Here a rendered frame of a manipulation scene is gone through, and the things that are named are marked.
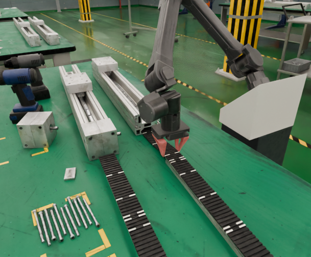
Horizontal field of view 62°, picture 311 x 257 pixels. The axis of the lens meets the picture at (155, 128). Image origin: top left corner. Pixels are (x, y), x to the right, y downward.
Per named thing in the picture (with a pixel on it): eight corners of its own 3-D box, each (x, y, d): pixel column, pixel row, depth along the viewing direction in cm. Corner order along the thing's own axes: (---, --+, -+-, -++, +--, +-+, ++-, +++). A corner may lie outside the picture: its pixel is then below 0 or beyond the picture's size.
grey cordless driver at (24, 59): (53, 98, 133) (43, 54, 122) (10, 106, 125) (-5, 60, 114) (50, 93, 139) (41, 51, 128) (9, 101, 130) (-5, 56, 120)
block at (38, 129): (55, 147, 92) (50, 124, 88) (23, 148, 92) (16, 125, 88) (63, 133, 101) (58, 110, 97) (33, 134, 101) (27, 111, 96)
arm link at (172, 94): (185, 91, 73) (169, 85, 76) (168, 97, 69) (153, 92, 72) (184, 112, 76) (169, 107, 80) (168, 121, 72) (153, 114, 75)
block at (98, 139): (126, 152, 89) (123, 127, 84) (89, 161, 85) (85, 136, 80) (118, 139, 96) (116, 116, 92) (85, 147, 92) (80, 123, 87)
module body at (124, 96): (160, 130, 102) (159, 110, 98) (135, 135, 98) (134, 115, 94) (108, 73, 166) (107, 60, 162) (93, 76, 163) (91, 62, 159)
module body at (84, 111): (112, 140, 95) (110, 120, 91) (85, 147, 92) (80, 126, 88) (78, 78, 160) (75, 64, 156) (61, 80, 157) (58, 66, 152)
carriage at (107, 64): (118, 75, 145) (117, 62, 142) (99, 77, 141) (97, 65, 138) (111, 67, 158) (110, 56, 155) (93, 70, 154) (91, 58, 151)
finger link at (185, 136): (159, 150, 85) (159, 125, 81) (178, 145, 88) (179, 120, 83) (168, 161, 80) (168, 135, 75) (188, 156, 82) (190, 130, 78)
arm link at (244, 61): (265, 73, 102) (254, 80, 106) (255, 50, 104) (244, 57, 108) (252, 74, 96) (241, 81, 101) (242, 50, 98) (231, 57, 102)
